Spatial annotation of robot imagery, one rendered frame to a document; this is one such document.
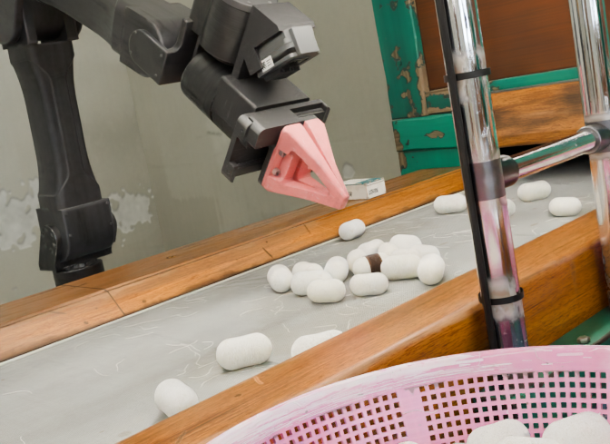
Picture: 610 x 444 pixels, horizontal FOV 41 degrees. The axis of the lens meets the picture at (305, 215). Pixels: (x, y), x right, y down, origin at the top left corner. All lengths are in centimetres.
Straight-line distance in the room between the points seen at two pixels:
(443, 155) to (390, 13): 22
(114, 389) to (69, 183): 49
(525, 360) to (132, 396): 26
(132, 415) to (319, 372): 13
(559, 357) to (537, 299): 16
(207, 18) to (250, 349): 34
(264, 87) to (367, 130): 153
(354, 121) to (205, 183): 72
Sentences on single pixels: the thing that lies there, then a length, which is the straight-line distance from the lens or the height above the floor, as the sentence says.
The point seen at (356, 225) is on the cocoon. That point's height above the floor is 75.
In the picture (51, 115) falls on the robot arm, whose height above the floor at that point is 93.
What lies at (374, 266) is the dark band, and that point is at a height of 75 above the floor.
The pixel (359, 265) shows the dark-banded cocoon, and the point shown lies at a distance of 70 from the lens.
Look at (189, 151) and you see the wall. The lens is 285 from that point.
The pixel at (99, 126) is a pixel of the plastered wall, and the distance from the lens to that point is 297.
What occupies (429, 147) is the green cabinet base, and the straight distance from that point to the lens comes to 121.
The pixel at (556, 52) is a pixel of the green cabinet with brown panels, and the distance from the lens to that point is 110.
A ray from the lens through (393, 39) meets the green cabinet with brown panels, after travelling 123.
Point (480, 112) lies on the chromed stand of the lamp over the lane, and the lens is 47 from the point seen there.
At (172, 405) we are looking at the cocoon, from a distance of 47.
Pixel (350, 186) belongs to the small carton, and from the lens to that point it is 102.
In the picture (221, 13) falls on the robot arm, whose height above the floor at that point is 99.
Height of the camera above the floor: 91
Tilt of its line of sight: 9 degrees down
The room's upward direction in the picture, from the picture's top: 11 degrees counter-clockwise
